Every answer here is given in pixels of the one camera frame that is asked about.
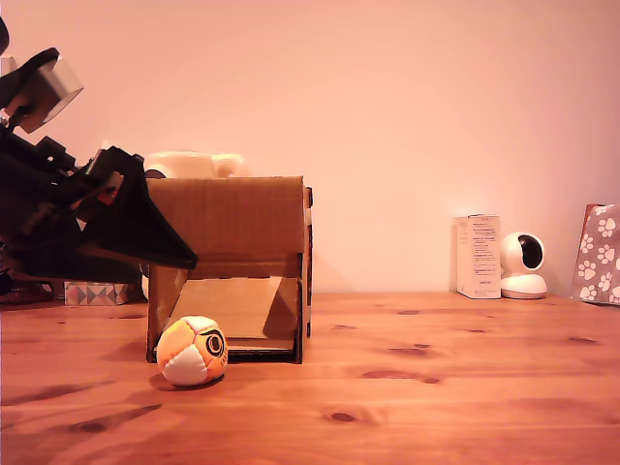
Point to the small white round camera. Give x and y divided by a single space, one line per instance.
522 286

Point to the grey paw print bag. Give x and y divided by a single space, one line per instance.
600 257

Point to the white carton with small print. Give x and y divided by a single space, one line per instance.
479 257

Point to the triangle pattern tissue box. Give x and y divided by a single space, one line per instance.
97 293

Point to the orange and white footbag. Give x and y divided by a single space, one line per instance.
189 358

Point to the cardboard dice tower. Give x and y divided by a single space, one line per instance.
242 218

